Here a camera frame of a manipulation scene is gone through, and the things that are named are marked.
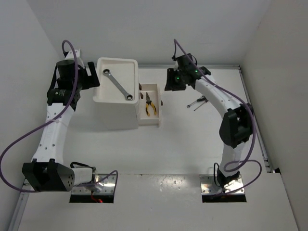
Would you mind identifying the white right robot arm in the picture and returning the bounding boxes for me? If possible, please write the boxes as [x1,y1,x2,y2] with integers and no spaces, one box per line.
[165,54,253,187]

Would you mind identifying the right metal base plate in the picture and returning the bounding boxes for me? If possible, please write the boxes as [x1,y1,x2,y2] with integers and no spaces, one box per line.
[200,175,245,195]

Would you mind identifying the white drawer organizer cabinet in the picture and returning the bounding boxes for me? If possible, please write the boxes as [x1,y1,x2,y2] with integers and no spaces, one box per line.
[93,57,140,130]

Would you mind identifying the red blue handled screwdriver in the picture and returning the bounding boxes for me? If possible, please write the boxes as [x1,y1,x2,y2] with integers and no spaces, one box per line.
[194,98,208,111]

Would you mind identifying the metal base plate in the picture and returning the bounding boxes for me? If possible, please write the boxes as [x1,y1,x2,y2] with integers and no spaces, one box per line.
[71,173,117,196]
[200,175,245,195]

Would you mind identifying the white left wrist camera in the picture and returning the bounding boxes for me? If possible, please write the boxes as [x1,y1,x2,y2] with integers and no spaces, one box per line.
[64,49,85,71]

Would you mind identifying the large silver ratchet wrench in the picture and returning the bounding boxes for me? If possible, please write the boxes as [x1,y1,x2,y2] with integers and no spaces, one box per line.
[103,69,133,101]

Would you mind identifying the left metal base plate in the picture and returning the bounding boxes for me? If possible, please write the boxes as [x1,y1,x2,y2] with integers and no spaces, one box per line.
[71,173,117,196]

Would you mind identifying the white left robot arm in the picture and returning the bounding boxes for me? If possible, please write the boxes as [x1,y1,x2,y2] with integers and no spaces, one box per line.
[22,49,100,192]

